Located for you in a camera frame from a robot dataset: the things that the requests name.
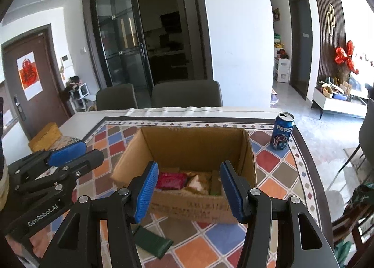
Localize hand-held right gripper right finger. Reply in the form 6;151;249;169
219;160;336;268

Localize brown cardboard box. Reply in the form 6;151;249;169
112;126;258;224

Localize dark green snack packet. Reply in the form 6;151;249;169
134;224;173;259

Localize dark interior door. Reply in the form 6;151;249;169
289;0;312;102

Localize black door lock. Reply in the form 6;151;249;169
14;95;23;121

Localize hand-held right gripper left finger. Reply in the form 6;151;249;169
38;160;160;268

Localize pink red snack packet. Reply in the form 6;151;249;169
155;172;187;190

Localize dark wooden chair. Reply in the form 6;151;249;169
331;198;374;246

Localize green patterned cloth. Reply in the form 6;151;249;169
346;184;374;208

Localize grey dining chair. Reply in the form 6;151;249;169
339;110;374;192
96;83;138;110
152;80;223;107

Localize red bow decoration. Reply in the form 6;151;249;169
334;40;360;75

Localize clutter of paper boxes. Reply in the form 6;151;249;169
318;76;355;102

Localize colourful checked tablecloth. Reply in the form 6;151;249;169
29;116;334;268

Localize black framed glass doors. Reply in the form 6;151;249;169
83;0;205;90

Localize white red door poster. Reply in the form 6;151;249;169
17;51;44;101

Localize woven yellow basket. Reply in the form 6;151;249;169
28;122;63;153

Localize white storage drawers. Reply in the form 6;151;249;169
276;57;290;83

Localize white cube shelf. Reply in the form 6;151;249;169
69;82;90;110

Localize white low cabinet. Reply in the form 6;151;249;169
311;87;369;120

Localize blue soda can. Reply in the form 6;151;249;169
272;112;295;151

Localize brown entrance door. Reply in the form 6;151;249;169
1;24;71;140

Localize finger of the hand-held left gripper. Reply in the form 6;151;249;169
10;149;105;210
8;140;88;181

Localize gold wall ornament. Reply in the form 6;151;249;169
326;3;336;36

